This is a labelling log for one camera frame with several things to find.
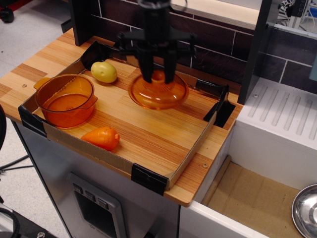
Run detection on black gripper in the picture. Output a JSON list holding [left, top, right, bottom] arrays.
[[118, 7, 196, 84]]

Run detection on orange transparent pot lid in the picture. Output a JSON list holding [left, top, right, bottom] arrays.
[[129, 70, 189, 110]]

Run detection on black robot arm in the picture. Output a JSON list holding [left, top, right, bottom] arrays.
[[118, 0, 196, 84]]

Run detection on orange transparent pot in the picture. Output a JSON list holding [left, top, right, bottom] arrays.
[[34, 74, 98, 128]]

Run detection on yellow toy potato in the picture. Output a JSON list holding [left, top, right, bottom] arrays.
[[91, 61, 117, 83]]

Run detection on cardboard fence with black tape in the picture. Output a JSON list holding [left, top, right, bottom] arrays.
[[18, 42, 241, 205]]

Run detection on orange toy carrot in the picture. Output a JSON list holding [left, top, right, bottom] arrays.
[[81, 126, 120, 151]]

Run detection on black chair wheel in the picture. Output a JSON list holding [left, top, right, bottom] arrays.
[[0, 7, 14, 23]]

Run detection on grey toy oven front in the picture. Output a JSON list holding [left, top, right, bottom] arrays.
[[14, 123, 180, 238]]

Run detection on white toy sink unit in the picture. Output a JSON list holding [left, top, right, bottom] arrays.
[[179, 79, 317, 238]]

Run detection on silver metal bowl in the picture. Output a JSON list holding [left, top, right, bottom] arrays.
[[291, 184, 317, 238]]

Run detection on black floor cable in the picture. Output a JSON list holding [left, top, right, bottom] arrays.
[[0, 155, 34, 172]]

